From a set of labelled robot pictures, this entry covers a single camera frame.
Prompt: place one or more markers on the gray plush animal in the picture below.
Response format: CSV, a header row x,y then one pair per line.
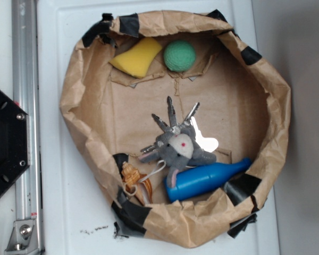
x,y
179,151

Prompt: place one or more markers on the bunch of metal keys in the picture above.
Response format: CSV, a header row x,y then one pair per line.
x,y
174,128

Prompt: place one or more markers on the brown paper bag bin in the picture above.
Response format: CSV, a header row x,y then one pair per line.
x,y
244,103

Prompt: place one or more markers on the white key tag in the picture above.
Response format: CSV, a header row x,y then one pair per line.
x,y
206,143

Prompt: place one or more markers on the blue plastic bottle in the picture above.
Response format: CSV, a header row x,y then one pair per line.
x,y
202,179

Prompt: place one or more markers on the yellow sponge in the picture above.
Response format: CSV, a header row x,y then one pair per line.
x,y
137,60

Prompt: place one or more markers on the green foam ball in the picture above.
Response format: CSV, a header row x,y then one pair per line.
x,y
179,56

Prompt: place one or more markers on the white tray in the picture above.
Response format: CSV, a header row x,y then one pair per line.
x,y
77,217

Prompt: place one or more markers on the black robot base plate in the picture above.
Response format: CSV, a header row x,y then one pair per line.
x,y
14,159

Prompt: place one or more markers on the aluminium rail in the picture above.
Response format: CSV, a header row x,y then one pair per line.
x,y
28,194

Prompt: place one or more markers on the metal corner bracket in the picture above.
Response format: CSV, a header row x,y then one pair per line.
x,y
23,239

